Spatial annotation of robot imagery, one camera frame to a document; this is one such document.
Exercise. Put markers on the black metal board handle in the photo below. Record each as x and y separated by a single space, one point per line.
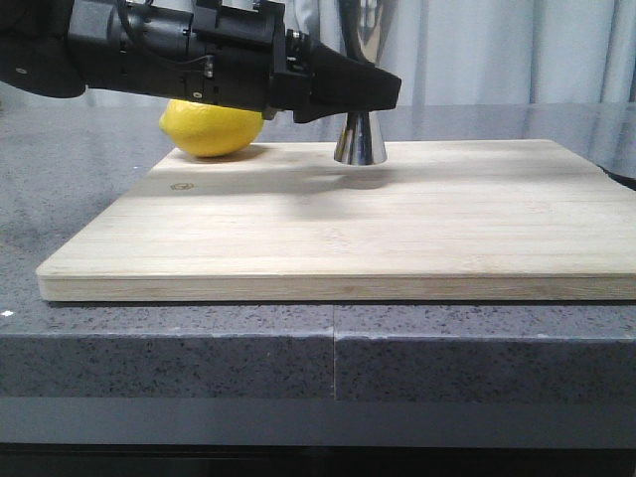
628 182

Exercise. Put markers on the yellow lemon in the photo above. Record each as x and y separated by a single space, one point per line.
204 130

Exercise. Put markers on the grey curtain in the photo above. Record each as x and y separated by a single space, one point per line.
480 52

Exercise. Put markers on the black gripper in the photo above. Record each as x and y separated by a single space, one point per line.
220 55

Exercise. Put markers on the light wooden cutting board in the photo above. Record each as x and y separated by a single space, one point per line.
440 220

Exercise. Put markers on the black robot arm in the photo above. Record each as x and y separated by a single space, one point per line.
36 57

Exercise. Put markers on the steel double jigger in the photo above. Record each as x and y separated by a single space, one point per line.
365 25

